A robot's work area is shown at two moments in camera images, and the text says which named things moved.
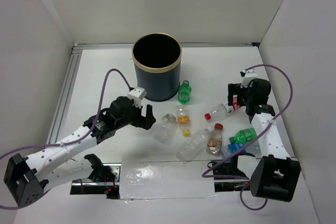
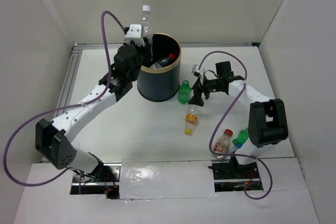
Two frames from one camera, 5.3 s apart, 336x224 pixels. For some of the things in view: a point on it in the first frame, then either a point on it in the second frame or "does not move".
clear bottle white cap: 197,144 -> 147,20
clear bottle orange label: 184,120 -> 191,118
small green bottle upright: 184,92 does not move
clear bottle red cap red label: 223,109 -> 162,62
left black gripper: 147,121 -> 147,51
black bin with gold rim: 157,57 does not move
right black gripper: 235,89 -> 197,98
